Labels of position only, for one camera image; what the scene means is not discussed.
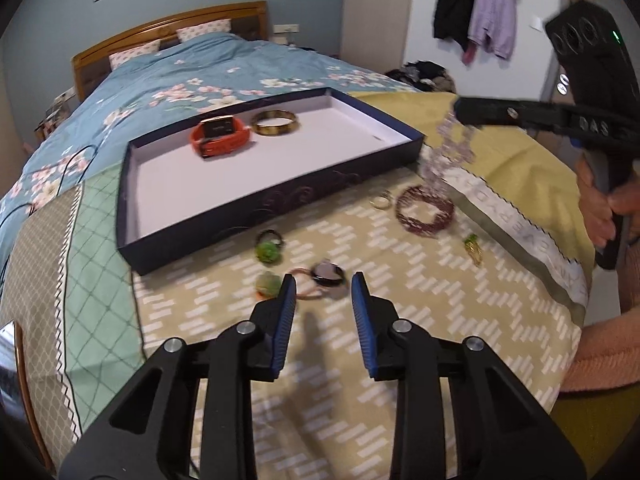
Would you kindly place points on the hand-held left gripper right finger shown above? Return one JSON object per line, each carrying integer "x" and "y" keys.
{"x": 362, "y": 332}

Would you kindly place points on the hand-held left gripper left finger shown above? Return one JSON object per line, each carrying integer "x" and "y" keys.
{"x": 285, "y": 332}

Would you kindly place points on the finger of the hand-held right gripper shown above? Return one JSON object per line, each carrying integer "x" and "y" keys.
{"x": 500, "y": 111}

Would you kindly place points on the dark blue box tray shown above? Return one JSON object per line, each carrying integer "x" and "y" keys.
{"x": 210, "y": 185}

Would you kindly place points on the person's right forearm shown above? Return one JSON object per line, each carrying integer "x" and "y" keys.
{"x": 607, "y": 360}

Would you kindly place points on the person's right hand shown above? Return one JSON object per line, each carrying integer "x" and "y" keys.
{"x": 597, "y": 220}

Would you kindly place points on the pile of dark clothes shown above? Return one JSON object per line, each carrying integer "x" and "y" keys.
{"x": 425, "y": 75}

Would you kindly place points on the purple hanging jacket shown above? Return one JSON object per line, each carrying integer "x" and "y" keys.
{"x": 492, "y": 15}

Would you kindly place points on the black hanging jacket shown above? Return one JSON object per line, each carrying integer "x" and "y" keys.
{"x": 452, "y": 10}

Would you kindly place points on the gold bangle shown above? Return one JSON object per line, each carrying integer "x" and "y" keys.
{"x": 260, "y": 127}

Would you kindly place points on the orange smartwatch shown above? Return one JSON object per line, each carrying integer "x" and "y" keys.
{"x": 220, "y": 135}

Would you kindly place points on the wooden bed footboard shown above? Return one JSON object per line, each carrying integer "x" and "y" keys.
{"x": 30, "y": 395}

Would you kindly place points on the blue floral duvet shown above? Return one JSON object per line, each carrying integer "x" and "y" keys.
{"x": 200, "y": 75}

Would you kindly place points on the dotted white pillow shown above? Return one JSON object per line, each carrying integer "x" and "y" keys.
{"x": 202, "y": 31}
{"x": 132, "y": 55}

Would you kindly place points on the bedside clutter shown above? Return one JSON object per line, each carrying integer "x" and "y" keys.
{"x": 55, "y": 112}

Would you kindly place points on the wooden bed headboard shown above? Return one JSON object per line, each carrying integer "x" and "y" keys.
{"x": 150, "y": 27}

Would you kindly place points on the white wall socket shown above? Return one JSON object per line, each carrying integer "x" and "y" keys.
{"x": 286, "y": 28}

